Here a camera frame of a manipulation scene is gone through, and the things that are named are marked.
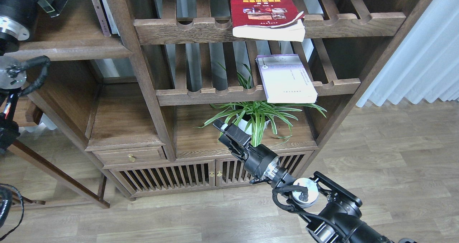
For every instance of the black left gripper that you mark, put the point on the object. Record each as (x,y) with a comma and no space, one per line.
(18,18)

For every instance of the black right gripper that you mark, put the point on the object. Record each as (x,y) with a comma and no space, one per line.
(260,161)

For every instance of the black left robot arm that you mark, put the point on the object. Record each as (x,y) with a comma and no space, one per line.
(17,79)

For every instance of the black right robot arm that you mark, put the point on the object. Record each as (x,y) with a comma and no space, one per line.
(332,213)

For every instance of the white plant pot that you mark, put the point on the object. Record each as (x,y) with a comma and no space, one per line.
(251,126)

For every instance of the green spider plant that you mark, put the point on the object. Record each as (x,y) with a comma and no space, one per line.
(261,109)

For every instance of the pale lavender cover book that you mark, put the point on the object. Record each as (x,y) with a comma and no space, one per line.
(285,79)

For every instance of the dark wooden bookshelf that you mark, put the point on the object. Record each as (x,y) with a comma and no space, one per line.
(172,58)

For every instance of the white spine upright book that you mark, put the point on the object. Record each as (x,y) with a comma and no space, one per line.
(112,24)

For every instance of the wooden side furniture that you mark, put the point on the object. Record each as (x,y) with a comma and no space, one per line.
(65,99)

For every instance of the red cover book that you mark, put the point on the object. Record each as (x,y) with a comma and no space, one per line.
(275,20)

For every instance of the white pleated curtain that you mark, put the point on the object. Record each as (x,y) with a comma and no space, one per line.
(426,64)

